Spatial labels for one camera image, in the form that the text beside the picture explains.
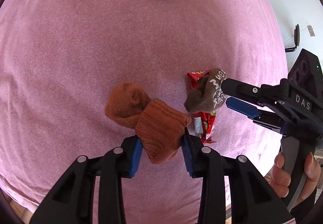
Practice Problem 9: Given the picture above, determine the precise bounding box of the red candy wrapper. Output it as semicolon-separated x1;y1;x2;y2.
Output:
187;70;217;144

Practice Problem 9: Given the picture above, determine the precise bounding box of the black office chair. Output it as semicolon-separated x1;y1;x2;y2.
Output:
285;24;301;53

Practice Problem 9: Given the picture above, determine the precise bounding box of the pink bed sheet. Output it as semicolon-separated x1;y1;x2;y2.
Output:
1;0;287;211

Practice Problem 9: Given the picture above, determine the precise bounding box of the orange brown sock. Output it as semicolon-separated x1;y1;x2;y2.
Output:
105;83;191;164

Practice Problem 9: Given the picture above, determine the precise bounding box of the person's right hand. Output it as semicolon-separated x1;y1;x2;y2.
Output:
269;151;321;201

